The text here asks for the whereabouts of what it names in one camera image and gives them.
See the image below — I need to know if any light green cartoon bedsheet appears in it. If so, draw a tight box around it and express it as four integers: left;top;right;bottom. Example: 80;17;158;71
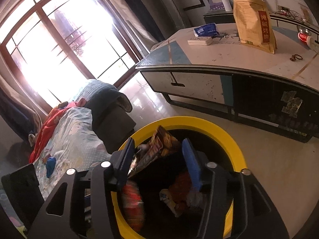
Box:
33;107;111;199

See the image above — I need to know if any blue crumpled wrapper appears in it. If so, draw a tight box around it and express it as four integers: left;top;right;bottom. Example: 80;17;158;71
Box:
45;157;56;179

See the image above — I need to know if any window with brown frame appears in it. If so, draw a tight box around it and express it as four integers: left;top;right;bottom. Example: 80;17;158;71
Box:
1;0;142;112

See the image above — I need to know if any red floral blanket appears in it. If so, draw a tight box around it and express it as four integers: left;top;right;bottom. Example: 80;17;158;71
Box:
29;98;87;164

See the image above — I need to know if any yellow paper food bag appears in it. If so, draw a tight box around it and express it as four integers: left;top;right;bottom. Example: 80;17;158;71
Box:
233;0;277;54

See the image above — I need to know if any tv cabinet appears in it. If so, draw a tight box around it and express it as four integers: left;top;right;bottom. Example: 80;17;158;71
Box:
203;11;318;33

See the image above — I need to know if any grey beige curtain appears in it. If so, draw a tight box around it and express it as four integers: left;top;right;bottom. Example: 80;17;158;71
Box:
102;0;164;57

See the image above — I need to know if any red snack packet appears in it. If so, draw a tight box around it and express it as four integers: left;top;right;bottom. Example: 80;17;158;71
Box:
122;181;144;232

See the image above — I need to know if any blue quilted sofa cover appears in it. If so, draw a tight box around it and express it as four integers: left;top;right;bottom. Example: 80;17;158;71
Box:
73;79;136;154

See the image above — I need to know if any red cola bottle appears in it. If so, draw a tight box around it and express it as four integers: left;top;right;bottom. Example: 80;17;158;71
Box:
297;32;319;52

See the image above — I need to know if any blue tissue pack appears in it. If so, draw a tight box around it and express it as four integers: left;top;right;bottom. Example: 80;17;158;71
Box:
194;23;219;37

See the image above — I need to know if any coffee table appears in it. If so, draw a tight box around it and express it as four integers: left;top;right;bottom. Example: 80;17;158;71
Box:
137;23;318;142

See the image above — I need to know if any dark snack wrapper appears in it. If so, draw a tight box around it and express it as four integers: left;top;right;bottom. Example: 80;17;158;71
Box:
128;126;181;178

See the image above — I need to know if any white power strip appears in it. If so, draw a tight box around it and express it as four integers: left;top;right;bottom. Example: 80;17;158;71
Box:
188;37;213;46

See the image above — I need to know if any yellow rim trash bin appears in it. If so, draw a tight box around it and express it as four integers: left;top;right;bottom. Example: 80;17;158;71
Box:
111;116;247;238

